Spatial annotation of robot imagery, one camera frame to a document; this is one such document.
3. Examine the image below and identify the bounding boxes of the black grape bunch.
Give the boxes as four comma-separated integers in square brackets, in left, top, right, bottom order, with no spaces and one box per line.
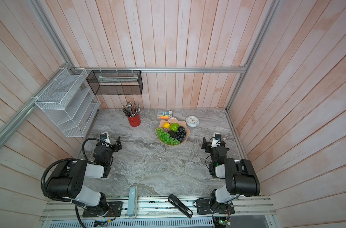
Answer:
[175,126,187,142]

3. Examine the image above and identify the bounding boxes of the dark fake avocado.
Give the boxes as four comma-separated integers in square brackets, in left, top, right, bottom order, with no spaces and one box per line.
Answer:
[168,131,177,139]

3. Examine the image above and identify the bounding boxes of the green bumpy fake fruit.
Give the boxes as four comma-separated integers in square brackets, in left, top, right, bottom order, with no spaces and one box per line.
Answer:
[170,123,180,132]

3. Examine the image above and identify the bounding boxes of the green grape bunch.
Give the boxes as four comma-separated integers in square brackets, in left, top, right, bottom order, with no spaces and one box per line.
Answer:
[155,128,181,146]

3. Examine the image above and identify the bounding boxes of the yellow fake lemon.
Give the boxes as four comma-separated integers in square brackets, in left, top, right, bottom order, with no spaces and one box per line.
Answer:
[162,122,171,129]

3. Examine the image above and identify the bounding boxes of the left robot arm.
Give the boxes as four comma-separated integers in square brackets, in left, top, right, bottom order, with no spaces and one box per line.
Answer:
[41,133,122,211]

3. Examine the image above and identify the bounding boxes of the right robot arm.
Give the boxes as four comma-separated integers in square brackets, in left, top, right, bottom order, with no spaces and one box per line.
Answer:
[201,134,260,206]

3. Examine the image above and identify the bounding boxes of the pink scalloped fruit bowl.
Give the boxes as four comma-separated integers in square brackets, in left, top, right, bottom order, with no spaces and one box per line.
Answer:
[155,118,191,146]

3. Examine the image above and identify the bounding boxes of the white round clock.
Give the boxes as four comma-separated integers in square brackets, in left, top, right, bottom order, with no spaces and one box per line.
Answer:
[185,116,200,128]

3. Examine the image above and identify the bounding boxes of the red pen cup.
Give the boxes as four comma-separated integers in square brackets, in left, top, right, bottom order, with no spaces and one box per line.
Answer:
[128,114,141,127]

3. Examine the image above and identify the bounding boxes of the pens in cup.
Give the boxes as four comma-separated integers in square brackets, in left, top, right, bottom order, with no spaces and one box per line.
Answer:
[121,102,141,118]

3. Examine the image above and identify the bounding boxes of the pack of coloured markers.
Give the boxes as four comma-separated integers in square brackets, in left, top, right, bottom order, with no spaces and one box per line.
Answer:
[157,110,173,120]

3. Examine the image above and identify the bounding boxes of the light blue flat device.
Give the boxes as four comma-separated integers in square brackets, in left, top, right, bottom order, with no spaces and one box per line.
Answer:
[126,186,138,218]

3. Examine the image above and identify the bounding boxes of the black stapler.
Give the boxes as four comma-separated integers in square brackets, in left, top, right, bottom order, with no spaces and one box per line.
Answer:
[168,194,193,219]

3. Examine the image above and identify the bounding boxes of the green circuit board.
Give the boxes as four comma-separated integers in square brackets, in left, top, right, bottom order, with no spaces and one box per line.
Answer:
[213,217,231,228]

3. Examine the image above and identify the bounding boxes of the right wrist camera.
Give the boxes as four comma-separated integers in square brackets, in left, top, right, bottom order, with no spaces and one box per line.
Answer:
[211,133,222,148]

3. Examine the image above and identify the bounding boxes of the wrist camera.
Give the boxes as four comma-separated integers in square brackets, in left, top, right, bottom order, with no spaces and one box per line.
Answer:
[100,132,110,143]
[211,133,222,148]

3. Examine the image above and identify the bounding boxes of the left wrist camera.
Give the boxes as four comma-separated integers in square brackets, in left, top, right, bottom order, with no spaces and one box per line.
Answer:
[100,132,110,143]

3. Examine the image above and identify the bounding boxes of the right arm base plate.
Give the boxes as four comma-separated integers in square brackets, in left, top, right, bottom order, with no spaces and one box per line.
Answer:
[193,198,235,215]

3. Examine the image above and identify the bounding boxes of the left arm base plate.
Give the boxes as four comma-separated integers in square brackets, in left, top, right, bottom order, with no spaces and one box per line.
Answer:
[82,201,123,218]

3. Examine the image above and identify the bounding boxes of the black mesh wall basket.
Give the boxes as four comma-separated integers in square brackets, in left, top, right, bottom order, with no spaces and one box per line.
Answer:
[87,69,143,96]

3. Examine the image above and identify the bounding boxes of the white mesh wall organizer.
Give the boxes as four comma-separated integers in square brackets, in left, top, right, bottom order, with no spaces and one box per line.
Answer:
[35,68,100,138]

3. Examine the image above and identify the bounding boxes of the black corrugated cable hose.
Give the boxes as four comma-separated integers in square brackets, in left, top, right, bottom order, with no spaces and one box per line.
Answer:
[40,137,106,228]

